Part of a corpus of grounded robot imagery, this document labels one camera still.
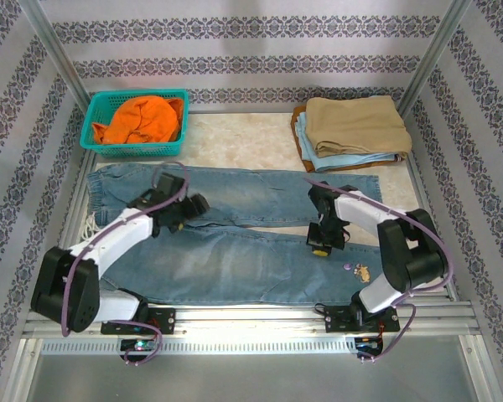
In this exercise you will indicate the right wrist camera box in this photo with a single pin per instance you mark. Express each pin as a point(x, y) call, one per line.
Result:
point(325, 236)

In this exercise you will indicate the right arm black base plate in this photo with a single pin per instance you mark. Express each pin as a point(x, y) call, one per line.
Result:
point(339, 320)

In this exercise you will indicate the teal plastic basket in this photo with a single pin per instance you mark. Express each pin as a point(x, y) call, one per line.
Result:
point(88, 143)

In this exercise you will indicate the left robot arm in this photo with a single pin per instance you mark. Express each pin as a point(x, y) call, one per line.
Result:
point(121, 234)

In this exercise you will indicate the tan folded trousers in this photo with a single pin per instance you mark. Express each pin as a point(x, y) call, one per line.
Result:
point(352, 121)

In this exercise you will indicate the stack of folded clothes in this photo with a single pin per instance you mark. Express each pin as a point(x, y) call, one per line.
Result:
point(308, 166)

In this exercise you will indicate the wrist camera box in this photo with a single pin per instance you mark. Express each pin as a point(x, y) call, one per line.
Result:
point(325, 236)
point(198, 206)

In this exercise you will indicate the blue denim jeans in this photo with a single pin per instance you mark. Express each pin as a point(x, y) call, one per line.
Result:
point(234, 268)

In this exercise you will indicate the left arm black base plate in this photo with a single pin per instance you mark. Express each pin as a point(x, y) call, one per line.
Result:
point(163, 320)

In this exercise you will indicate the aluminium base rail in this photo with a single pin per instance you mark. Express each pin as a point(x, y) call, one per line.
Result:
point(255, 322)

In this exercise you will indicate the aluminium frame post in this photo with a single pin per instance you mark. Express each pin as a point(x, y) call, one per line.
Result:
point(54, 46)
point(436, 46)

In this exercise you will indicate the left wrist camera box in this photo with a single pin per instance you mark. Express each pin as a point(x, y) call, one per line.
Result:
point(198, 206)

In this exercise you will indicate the orange garment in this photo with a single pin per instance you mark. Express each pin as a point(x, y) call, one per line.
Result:
point(146, 117)

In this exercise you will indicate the light blue folded trousers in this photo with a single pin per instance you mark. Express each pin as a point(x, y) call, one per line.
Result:
point(306, 138)

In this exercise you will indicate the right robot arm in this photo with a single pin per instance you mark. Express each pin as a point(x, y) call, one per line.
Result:
point(360, 209)

